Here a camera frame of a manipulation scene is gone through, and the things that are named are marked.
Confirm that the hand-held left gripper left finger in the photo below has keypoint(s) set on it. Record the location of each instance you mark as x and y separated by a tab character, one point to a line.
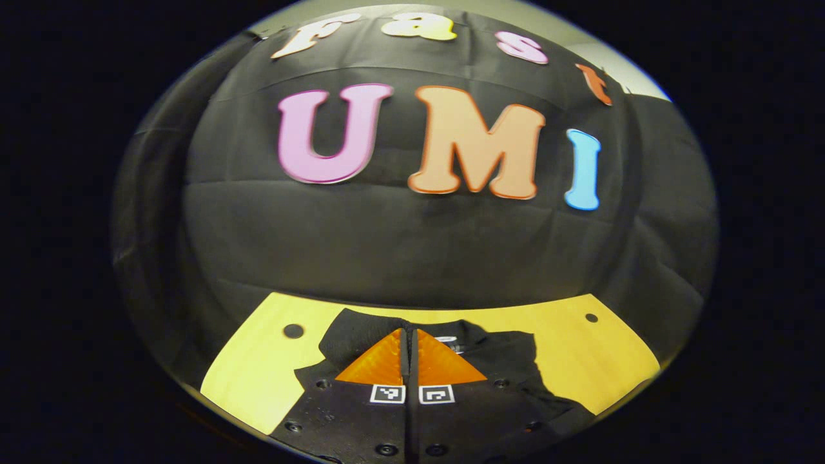
361	419

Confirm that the black buttoned shirt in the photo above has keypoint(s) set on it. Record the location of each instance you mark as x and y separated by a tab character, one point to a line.
509	351

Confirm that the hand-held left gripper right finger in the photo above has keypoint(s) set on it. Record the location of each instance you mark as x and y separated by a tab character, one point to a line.
457	419

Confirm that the black backdrop cloth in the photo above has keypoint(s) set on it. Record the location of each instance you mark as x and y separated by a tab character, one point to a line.
399	245

